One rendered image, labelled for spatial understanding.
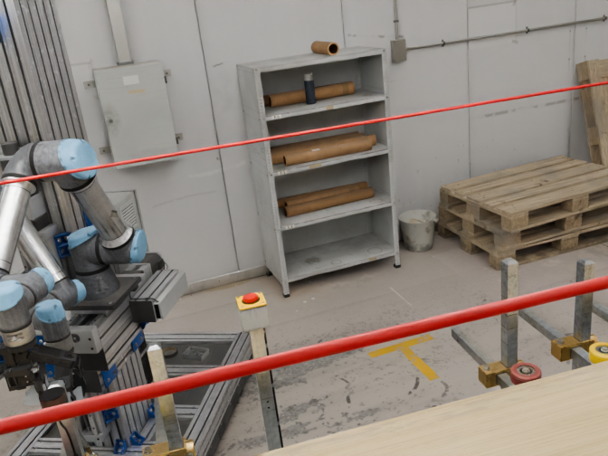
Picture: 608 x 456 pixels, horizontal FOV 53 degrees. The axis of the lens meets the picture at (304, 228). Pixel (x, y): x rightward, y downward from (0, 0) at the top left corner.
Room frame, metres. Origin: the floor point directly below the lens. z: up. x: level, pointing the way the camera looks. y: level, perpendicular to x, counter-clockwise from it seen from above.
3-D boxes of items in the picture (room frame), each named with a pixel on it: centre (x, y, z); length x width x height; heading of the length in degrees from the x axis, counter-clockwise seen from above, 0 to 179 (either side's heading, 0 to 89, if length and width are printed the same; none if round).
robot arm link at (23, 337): (1.37, 0.74, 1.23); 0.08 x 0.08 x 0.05
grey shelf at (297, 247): (4.15, -0.17, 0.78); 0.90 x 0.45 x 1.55; 108
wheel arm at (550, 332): (1.66, -0.76, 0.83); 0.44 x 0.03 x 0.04; 12
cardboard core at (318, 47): (4.19, -0.28, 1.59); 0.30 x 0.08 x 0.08; 18
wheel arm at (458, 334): (1.61, -0.52, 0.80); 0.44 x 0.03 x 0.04; 12
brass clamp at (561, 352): (1.62, -0.79, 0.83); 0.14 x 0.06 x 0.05; 102
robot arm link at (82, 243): (1.99, 0.74, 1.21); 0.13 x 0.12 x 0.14; 79
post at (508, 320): (1.57, -0.57, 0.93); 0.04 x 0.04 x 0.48; 12
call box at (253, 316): (1.42, 0.16, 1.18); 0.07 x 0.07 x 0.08; 12
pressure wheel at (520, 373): (1.42, -0.56, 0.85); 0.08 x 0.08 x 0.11
